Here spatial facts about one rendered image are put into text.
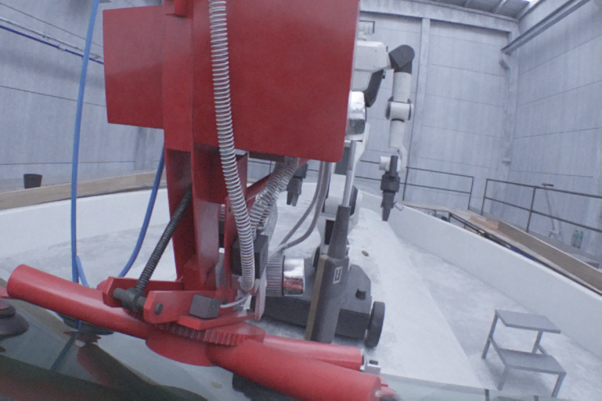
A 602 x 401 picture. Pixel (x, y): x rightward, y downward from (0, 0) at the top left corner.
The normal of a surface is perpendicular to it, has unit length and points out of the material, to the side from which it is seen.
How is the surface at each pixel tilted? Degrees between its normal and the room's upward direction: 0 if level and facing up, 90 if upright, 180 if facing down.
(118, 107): 107
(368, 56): 90
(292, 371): 41
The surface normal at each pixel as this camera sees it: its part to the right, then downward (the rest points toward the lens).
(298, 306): -0.28, 0.01
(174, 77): -0.23, 0.32
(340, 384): -0.36, -0.79
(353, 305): -0.10, -0.69
